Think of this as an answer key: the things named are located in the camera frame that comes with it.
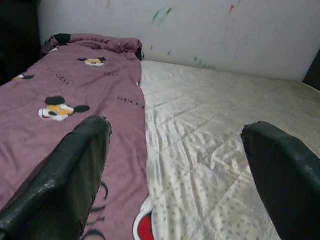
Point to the white grey quilted mattress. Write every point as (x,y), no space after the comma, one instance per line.
(212,137)

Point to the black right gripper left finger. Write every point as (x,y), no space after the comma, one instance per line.
(57,187)

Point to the purple cartoon mouse blanket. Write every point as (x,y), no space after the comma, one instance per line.
(75,87)

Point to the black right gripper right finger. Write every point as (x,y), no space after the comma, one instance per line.
(290,187)

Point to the dark bedside furniture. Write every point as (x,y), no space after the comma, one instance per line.
(17,37)

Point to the black tufted headboard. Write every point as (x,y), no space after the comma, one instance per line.
(312,72)

